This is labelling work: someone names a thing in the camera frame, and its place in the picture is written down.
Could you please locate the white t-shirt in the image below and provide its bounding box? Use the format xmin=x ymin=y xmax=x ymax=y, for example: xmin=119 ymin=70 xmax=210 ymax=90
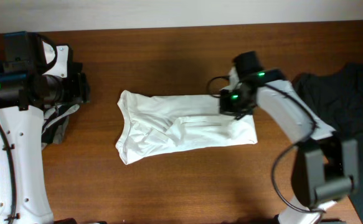
xmin=115 ymin=90 xmax=258 ymax=165

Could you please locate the dark navy garment pile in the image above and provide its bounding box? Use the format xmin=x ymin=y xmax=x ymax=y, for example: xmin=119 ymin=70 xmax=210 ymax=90
xmin=293 ymin=63 xmax=363 ymax=223

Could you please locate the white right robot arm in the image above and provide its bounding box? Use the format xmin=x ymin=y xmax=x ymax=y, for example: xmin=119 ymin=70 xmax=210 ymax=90
xmin=219 ymin=51 xmax=359 ymax=223

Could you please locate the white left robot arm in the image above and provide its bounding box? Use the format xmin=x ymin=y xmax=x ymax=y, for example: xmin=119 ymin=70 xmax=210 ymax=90
xmin=0 ymin=31 xmax=90 ymax=223

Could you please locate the grey striped folded garment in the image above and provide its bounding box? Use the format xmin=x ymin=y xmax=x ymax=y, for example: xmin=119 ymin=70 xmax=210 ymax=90
xmin=41 ymin=104 xmax=80 ymax=150

